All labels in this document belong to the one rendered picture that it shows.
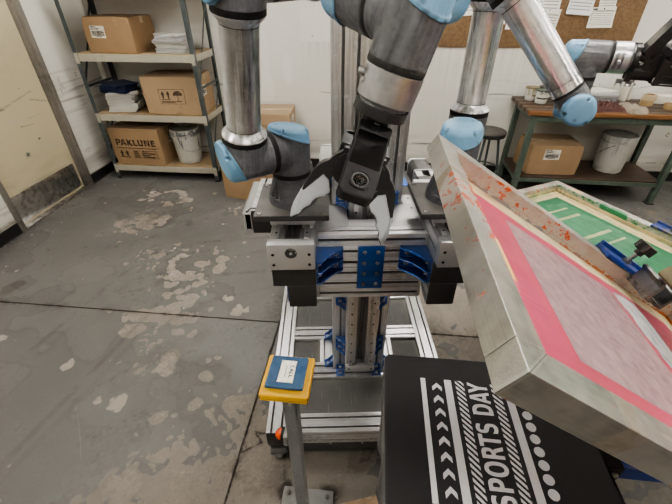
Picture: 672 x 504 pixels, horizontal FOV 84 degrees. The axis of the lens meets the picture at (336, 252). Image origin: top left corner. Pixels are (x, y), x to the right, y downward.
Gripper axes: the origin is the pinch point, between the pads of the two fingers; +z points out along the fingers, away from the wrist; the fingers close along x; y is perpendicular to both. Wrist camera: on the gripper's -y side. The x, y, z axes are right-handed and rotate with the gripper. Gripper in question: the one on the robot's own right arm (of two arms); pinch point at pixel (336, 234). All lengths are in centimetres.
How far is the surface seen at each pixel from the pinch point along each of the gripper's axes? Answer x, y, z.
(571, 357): -29.9, -17.3, -4.6
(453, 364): -45, 20, 43
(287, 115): 58, 337, 98
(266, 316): 13, 124, 160
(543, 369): -17.3, -27.9, -11.5
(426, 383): -37, 13, 45
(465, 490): -43, -12, 43
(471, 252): -14.9, -11.3, -10.6
